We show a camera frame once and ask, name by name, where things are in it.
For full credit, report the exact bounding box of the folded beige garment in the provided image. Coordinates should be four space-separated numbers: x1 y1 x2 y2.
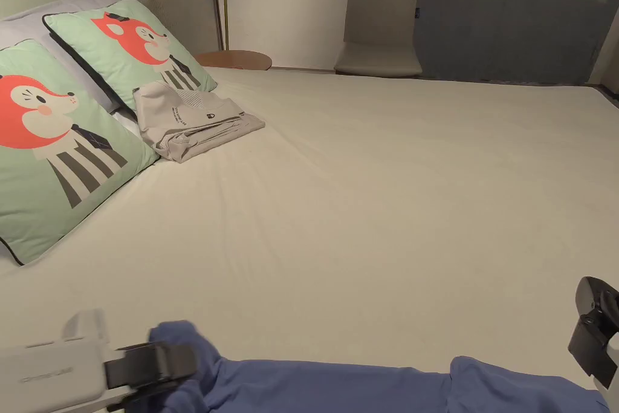
132 81 267 163

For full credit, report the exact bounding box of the pale grey pillow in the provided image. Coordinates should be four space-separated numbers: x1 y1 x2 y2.
0 0 123 115

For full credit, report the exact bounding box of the bed with beige sheet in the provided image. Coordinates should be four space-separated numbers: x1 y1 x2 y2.
0 66 619 413

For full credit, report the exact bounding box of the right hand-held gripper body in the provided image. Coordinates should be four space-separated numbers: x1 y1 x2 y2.
568 315 619 391

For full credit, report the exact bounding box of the small green fox cushion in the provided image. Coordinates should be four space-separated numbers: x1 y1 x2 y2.
42 0 218 113

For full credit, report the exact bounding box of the beige chair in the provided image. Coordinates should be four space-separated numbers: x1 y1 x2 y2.
334 0 423 79

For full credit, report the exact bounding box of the round wooden side table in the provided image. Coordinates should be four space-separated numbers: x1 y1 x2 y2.
195 50 273 70

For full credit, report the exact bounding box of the large green fox cushion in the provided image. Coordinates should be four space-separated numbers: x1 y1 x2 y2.
0 38 160 267

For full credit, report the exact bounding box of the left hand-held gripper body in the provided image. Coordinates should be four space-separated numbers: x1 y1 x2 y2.
0 308 163 413

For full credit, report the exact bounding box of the blue garment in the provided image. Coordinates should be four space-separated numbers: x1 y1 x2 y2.
147 320 611 413

